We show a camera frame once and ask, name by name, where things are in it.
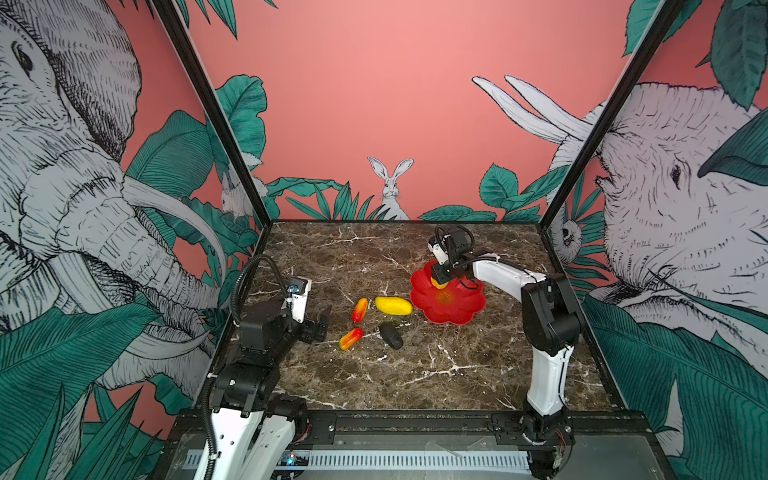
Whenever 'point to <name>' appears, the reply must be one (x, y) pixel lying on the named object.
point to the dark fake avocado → (391, 335)
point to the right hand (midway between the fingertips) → (435, 265)
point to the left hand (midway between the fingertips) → (310, 298)
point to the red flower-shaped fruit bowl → (459, 302)
